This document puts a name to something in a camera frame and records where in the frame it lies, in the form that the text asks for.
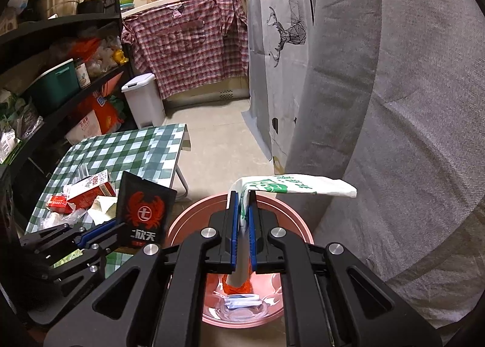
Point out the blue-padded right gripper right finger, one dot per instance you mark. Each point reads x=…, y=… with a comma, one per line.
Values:
x=252, y=216

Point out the orange red bag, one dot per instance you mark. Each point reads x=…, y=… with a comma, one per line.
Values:
x=106, y=114

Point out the white sack on floor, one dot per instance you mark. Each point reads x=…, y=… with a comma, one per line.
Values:
x=88, y=127

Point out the grey deer print cover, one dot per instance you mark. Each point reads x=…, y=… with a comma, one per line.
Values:
x=387, y=95

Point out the pink plastic basin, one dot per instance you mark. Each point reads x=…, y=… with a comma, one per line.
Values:
x=262, y=303

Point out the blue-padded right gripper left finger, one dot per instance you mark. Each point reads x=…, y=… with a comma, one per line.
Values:
x=234, y=213

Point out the red white plaid cloth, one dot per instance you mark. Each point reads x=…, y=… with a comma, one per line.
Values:
x=189, y=44

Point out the white pedal trash bin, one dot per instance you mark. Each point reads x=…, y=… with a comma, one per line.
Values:
x=144, y=101

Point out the white tissue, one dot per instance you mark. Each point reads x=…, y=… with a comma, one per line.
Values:
x=103, y=209

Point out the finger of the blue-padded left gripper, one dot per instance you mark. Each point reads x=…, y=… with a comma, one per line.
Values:
x=82, y=241

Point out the clear plastic wrapper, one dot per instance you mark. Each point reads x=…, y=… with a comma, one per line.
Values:
x=82, y=172

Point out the black red crab snack packet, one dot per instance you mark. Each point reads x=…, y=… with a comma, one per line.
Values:
x=143, y=207

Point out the white green plastic bag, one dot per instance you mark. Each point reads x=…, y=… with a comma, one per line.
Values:
x=280, y=184

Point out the green storage box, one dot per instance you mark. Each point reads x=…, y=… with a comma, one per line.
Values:
x=56, y=85

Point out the white red carton box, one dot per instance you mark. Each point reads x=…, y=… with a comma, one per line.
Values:
x=83, y=193

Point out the paper cup on shelf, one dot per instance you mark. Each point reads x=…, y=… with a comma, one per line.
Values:
x=82, y=75

